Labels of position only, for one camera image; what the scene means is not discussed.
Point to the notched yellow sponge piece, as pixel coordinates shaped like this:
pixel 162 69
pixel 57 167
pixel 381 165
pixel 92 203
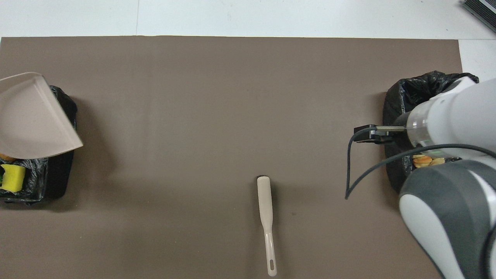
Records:
pixel 12 177

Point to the beige hand brush black bristles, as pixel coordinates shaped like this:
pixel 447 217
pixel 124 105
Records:
pixel 265 201

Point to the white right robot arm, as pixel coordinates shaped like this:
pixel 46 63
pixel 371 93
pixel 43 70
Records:
pixel 449 217

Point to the black bag lined trash bin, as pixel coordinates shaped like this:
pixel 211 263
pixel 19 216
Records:
pixel 58 170
pixel 403 100

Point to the beige plastic dustpan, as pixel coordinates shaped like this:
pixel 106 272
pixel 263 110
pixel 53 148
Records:
pixel 33 116

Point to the dark ribbed panel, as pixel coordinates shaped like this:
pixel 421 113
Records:
pixel 482 11

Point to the brown table mat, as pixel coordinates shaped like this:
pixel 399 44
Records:
pixel 193 116

